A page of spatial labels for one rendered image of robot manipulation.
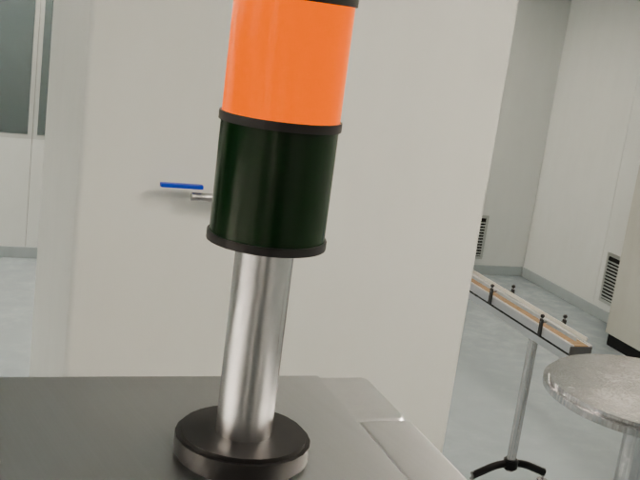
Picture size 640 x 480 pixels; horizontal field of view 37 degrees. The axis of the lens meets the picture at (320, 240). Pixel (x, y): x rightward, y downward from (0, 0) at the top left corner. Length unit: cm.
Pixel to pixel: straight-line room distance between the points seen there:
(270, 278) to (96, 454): 11
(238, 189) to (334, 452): 14
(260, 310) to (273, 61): 10
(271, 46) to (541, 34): 942
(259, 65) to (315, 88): 2
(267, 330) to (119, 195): 145
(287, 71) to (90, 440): 19
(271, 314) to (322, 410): 11
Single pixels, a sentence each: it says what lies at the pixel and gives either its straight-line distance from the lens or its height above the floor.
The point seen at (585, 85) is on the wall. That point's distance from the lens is 953.
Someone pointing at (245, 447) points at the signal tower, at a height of 211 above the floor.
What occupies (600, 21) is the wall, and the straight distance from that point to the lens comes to 949.
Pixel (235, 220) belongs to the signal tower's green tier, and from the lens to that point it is 39.
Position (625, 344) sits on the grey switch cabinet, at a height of 8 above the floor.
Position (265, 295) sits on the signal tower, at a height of 218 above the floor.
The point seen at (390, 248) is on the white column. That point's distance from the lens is 202.
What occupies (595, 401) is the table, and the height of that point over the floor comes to 93.
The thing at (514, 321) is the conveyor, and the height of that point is 88.
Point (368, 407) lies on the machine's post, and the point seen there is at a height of 210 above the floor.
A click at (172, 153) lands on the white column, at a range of 184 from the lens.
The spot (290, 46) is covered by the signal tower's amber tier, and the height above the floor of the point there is 228.
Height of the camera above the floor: 229
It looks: 13 degrees down
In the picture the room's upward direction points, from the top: 8 degrees clockwise
